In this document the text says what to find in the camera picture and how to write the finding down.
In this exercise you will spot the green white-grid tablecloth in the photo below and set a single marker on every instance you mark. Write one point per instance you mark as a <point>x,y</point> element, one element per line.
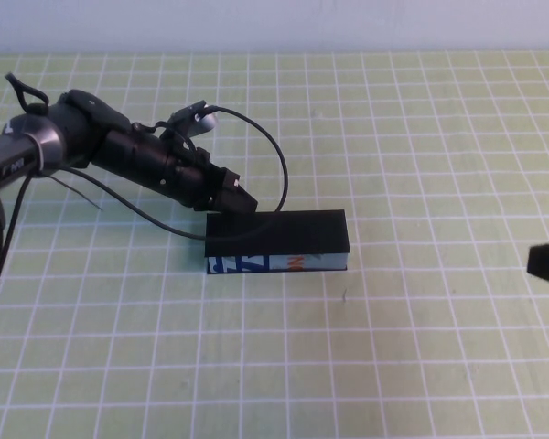
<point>393,366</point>

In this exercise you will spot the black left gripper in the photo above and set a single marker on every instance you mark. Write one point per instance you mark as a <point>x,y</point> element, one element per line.
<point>192,178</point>

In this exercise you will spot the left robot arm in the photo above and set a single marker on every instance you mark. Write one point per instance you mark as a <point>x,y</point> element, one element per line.
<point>27,146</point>

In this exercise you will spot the thin grey zip tie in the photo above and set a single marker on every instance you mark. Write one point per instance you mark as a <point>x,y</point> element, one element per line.
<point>80,189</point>

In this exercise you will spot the black left camera bracket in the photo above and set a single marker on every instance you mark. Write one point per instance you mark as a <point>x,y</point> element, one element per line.
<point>174,135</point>

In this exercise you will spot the black glasses case blue print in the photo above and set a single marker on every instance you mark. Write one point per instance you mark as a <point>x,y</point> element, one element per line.
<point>302,233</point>

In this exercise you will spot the left wrist camera silver end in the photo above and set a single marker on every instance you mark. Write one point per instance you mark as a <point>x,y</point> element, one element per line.
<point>201,122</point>

